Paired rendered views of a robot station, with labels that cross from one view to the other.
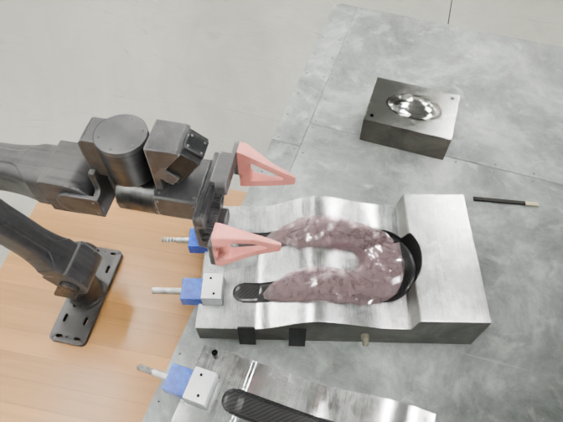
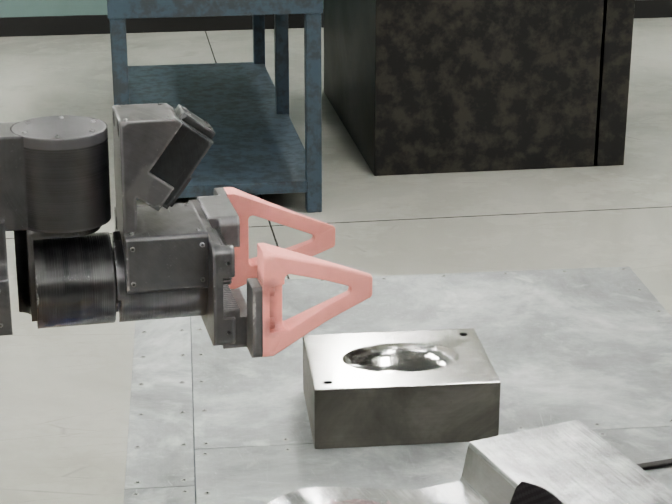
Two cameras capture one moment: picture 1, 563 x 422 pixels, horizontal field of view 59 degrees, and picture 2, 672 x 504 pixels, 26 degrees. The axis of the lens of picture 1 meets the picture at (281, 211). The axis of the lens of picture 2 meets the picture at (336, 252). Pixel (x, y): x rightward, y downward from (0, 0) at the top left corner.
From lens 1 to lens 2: 0.63 m
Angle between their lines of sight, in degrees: 41
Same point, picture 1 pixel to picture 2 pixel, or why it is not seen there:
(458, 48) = (422, 300)
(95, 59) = not seen: outside the picture
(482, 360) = not seen: outside the picture
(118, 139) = (61, 130)
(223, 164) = (216, 204)
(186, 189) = (177, 226)
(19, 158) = not seen: outside the picture
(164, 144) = (150, 116)
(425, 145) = (453, 413)
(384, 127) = (363, 397)
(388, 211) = (452, 491)
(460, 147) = (518, 418)
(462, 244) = (625, 476)
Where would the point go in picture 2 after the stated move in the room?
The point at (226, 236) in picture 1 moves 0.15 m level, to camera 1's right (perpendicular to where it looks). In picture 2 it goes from (286, 255) to (504, 221)
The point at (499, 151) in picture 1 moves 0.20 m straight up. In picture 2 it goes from (591, 407) to (602, 241)
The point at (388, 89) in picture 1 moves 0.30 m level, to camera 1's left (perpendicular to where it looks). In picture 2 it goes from (335, 345) to (74, 392)
